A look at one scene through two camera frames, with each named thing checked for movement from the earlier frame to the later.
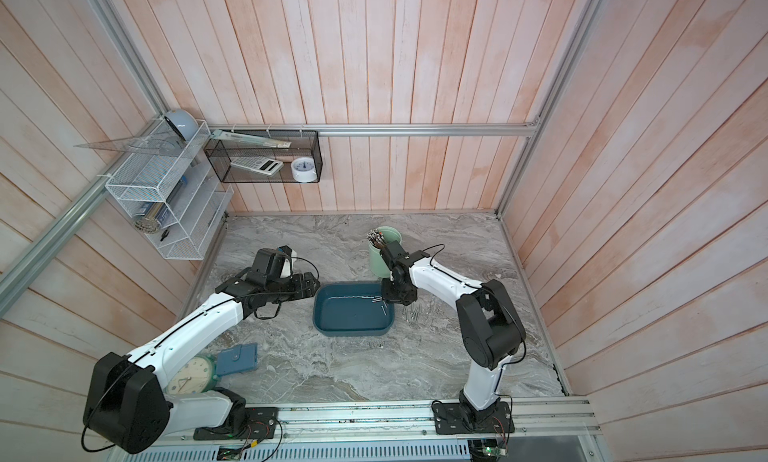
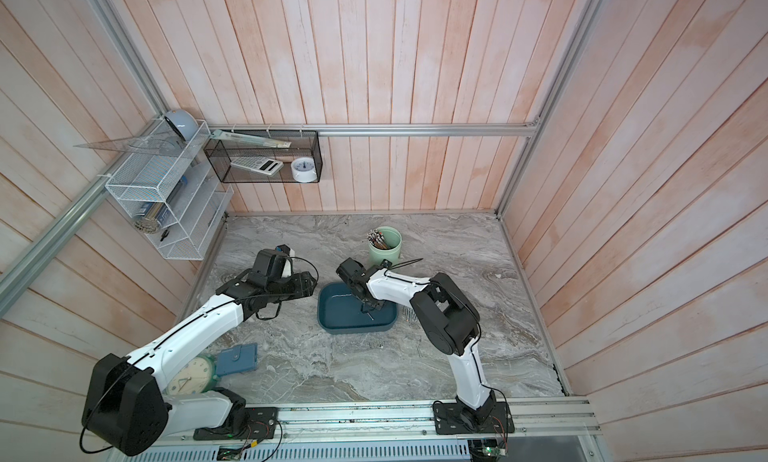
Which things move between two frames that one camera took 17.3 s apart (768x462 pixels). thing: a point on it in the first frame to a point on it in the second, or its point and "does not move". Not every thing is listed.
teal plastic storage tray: (351, 309) does not move
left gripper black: (299, 286) does not move
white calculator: (263, 166) does not move
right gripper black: (388, 296) to (374, 307)
